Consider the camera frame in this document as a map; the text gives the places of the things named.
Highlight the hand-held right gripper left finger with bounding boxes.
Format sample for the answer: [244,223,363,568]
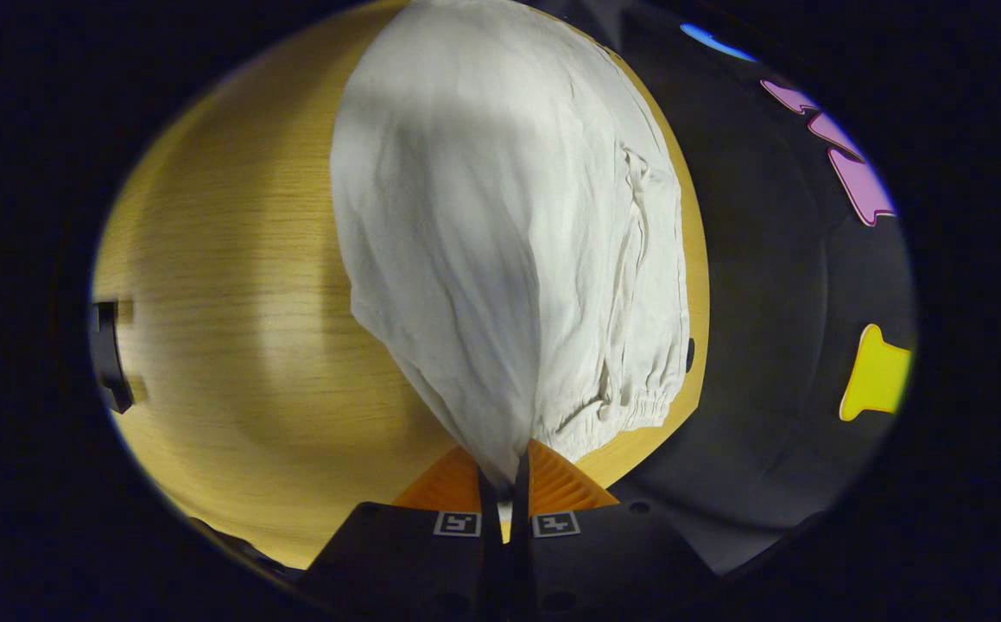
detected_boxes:
[300,445,508,622]

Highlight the black backdrop cloth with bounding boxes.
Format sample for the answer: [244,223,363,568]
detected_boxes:
[543,0,917,575]

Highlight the white jeans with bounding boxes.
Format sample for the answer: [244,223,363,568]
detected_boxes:
[330,0,693,493]

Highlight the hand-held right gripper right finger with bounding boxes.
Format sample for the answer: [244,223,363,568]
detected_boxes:
[509,438,719,622]

